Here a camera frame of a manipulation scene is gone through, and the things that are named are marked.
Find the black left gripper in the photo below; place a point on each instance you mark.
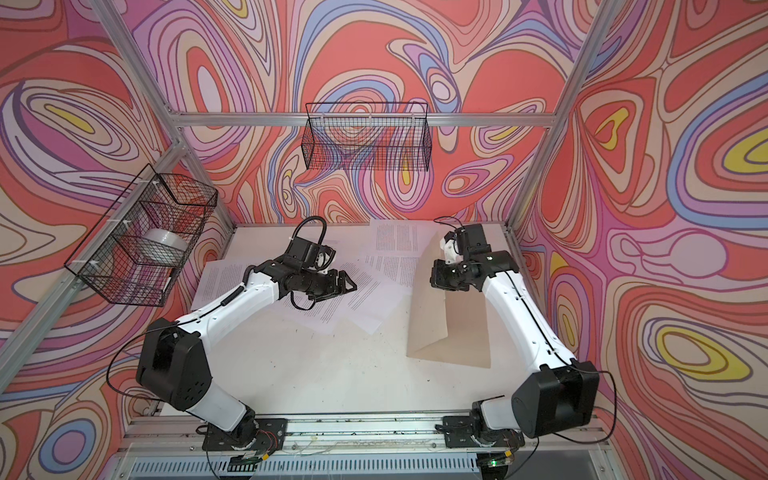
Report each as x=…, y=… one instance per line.
x=332, y=289

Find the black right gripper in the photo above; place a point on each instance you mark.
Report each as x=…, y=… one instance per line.
x=437, y=278

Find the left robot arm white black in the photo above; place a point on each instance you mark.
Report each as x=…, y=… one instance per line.
x=173, y=363

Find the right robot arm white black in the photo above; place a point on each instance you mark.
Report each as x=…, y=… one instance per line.
x=558, y=392

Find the printed paper sheet back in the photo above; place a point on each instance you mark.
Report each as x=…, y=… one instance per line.
x=395, y=248

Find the silver tape roll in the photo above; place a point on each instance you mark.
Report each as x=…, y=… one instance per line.
x=162, y=247

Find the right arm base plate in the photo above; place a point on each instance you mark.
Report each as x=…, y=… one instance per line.
x=470, y=430

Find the black wire basket back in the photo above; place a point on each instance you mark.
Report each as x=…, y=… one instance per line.
x=367, y=136

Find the black wire basket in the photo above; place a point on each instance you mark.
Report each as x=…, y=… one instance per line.
x=367, y=136
x=113, y=267

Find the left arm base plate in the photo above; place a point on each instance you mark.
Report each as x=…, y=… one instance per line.
x=258, y=434

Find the black wire basket left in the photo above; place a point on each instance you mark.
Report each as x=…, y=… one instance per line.
x=113, y=267

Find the aluminium front rail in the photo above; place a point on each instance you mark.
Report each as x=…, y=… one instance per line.
x=394, y=445

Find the aluminium frame post right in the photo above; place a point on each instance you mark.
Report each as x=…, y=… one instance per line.
x=594, y=41

